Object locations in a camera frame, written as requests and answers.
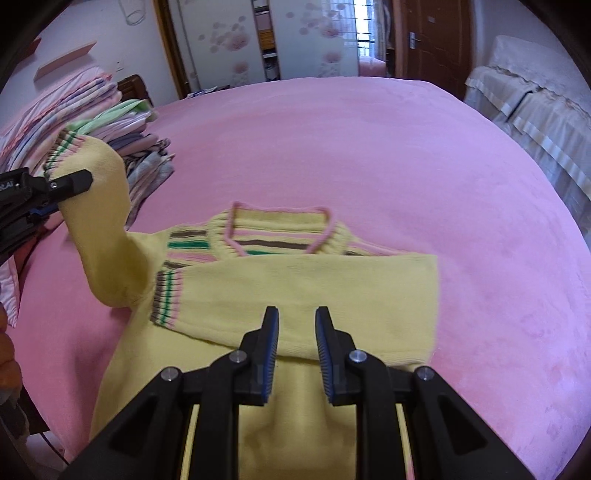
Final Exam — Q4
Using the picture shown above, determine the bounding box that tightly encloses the yellow striped knit sweater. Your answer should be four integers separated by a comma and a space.
44, 132, 439, 479

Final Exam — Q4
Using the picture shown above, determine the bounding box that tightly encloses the stack of folded clothes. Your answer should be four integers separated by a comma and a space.
66, 99, 174, 228

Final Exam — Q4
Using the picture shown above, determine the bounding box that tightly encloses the folded striped pink quilt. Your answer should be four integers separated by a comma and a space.
1, 66, 121, 172

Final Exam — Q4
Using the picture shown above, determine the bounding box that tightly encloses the dark wooden headboard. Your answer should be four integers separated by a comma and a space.
117, 74, 153, 106

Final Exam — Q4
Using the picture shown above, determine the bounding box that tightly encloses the floral sliding wardrobe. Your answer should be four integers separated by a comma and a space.
154, 0, 394, 98

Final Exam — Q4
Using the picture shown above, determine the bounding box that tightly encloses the pink bed blanket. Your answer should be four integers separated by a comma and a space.
8, 75, 591, 480

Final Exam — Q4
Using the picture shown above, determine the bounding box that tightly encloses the lace covered furniture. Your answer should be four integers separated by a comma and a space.
464, 35, 590, 240

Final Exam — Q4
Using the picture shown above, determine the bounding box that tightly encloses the brown wooden door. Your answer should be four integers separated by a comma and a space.
393, 0, 472, 100

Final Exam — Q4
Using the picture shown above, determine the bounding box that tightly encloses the pink wall shelf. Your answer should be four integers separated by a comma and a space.
33, 41, 96, 82

